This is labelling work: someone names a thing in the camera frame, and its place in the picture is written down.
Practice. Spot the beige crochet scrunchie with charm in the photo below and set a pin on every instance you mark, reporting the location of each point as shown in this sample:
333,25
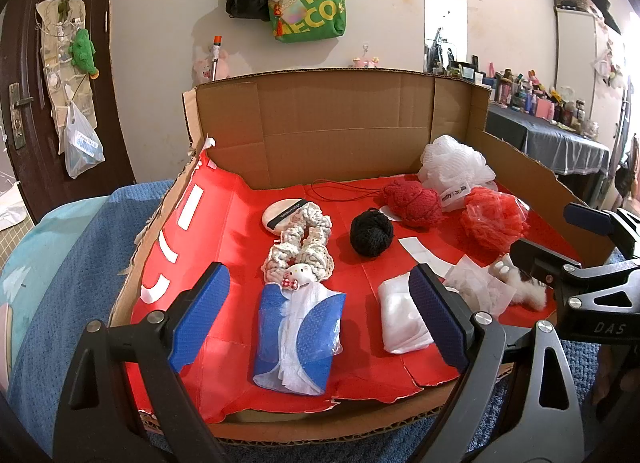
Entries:
315,223

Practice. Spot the pink pig plush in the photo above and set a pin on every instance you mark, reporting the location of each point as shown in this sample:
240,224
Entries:
202,68

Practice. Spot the clear crinkled plastic bag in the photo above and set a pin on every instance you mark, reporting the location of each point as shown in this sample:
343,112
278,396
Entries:
475,285

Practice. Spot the red tassel charm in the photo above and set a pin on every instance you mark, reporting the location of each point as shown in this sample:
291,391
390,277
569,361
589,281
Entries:
281,18

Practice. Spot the white stick with orange tip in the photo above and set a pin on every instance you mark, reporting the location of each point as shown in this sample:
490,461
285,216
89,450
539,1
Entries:
216,58

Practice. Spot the person's right hand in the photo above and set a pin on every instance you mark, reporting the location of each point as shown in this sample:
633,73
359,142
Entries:
617,378

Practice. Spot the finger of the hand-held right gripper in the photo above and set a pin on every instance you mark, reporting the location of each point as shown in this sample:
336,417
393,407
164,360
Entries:
590,217
537,258

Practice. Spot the black yarn scrunchie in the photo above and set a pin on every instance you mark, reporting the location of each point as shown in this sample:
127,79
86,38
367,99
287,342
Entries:
371,233

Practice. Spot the blue fluffy blanket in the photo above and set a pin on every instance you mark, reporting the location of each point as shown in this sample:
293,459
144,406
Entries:
75,268

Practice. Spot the white crumpled paper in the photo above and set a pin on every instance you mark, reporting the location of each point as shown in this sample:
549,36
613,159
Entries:
7,208

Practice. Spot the beige hanging pocket organizer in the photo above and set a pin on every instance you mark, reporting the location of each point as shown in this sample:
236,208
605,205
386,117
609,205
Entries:
52,73

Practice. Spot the red paper liner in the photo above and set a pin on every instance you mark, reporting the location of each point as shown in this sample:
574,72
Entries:
225,243

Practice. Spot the wall mirror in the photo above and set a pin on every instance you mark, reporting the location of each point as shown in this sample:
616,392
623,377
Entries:
445,3

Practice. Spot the hanging white plush toys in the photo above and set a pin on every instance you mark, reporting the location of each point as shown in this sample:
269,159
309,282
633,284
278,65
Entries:
612,65

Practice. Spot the blue and white plastic bag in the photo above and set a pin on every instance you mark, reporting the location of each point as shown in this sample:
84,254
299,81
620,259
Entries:
272,343

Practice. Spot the brown cardboard box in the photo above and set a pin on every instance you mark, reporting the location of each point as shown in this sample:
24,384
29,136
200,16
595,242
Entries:
340,128

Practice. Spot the orange-red mesh bath pouf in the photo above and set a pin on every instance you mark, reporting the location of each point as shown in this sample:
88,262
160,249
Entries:
495,218

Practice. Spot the pink plush wall hook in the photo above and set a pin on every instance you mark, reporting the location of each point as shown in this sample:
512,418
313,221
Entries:
365,62

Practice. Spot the green plush dinosaur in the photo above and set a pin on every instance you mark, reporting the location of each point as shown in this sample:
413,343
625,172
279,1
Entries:
82,53

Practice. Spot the dark wooden door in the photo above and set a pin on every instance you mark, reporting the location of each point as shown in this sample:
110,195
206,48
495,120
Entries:
115,68

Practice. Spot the white wardrobe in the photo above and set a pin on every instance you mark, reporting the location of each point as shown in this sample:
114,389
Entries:
575,58

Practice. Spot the white mesh bath pouf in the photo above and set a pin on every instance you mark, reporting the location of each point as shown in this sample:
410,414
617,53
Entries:
455,163

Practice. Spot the hanging clear plastic bag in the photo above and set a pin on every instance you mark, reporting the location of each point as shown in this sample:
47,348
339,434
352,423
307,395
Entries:
82,148

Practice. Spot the round beige powder puff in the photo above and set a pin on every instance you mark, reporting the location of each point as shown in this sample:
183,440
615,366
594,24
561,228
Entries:
275,215

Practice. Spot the desk with grey cloth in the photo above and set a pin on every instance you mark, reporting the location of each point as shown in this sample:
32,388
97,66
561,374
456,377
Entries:
550,143

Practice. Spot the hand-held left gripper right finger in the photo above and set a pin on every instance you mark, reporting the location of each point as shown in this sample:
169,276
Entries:
440,318

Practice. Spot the small white plush cat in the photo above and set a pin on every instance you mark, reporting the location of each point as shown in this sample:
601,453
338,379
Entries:
530,293

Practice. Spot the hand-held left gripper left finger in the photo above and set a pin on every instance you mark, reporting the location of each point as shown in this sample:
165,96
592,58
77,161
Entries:
200,313

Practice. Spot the light blue printed bedsheet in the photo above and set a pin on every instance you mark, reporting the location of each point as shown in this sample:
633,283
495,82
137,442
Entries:
40,253

